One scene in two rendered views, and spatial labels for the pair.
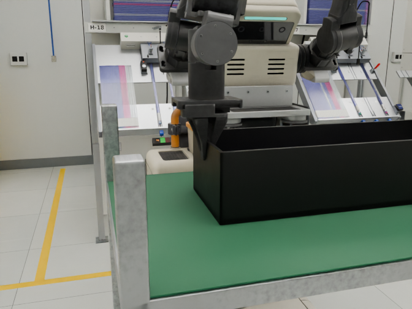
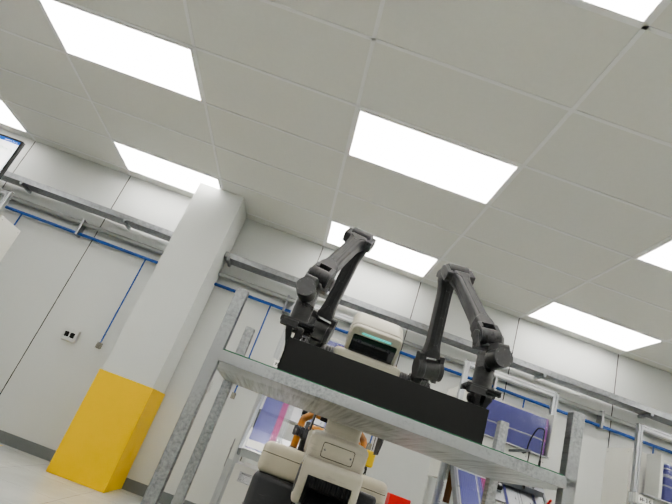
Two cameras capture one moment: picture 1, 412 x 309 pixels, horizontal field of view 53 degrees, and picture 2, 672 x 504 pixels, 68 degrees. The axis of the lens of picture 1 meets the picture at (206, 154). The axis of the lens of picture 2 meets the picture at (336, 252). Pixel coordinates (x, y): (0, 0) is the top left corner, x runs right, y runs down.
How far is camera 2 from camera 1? 0.93 m
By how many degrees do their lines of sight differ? 40
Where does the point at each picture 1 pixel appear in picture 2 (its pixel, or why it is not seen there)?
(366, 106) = not seen: outside the picture
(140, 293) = (220, 343)
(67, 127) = (211, 469)
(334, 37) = (420, 363)
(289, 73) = not seen: hidden behind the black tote
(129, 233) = (229, 315)
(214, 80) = (303, 311)
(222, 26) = (310, 280)
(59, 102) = (216, 440)
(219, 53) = (305, 290)
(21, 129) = not seen: hidden behind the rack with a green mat
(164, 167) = (274, 445)
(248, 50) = (361, 358)
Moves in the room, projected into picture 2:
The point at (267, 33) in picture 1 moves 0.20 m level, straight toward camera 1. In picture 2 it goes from (377, 351) to (366, 334)
